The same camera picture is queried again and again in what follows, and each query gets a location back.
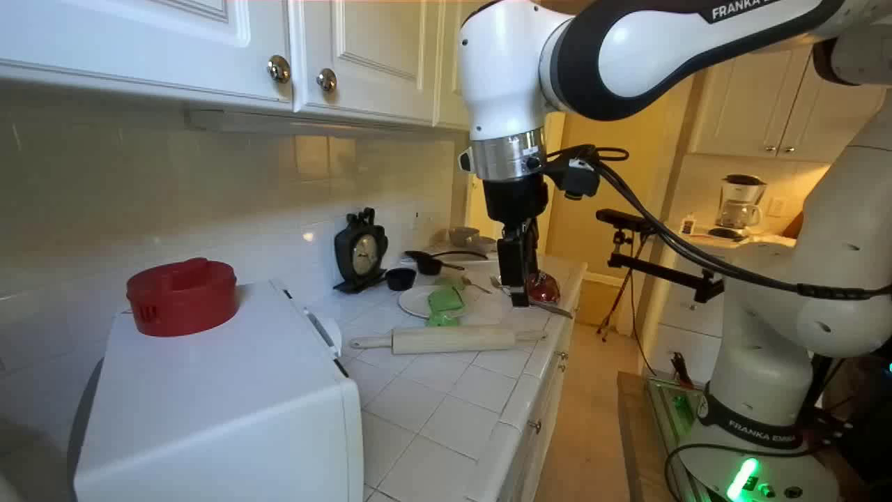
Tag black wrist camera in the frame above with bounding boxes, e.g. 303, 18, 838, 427
555, 153, 604, 204

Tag small black measuring cup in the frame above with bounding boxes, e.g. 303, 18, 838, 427
382, 265, 417, 293

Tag white upper cabinets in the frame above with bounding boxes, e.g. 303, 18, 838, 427
0, 0, 484, 135

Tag white background cabinets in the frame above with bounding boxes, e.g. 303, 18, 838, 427
692, 36, 892, 167

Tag wooden rolling pin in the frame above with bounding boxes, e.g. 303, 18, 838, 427
349, 322, 552, 358

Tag white lower cabinet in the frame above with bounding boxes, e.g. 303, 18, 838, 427
498, 342, 572, 502

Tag white toaster oven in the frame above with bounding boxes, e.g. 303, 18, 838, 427
69, 276, 368, 502

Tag black camera tripod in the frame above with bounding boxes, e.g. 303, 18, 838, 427
593, 206, 727, 343

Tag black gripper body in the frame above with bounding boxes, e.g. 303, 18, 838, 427
480, 173, 552, 252

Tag red kitchen utensil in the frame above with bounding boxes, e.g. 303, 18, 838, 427
522, 269, 565, 309

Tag black ornate table clock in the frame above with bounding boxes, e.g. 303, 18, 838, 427
332, 206, 391, 296

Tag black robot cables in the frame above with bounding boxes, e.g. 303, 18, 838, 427
541, 142, 892, 304

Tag red round plastic container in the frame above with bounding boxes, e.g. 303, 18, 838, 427
125, 258, 240, 342

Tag black measuring cup with handle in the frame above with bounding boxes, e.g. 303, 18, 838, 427
401, 248, 467, 279

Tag metal spoon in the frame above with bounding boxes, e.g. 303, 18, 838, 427
460, 272, 497, 298

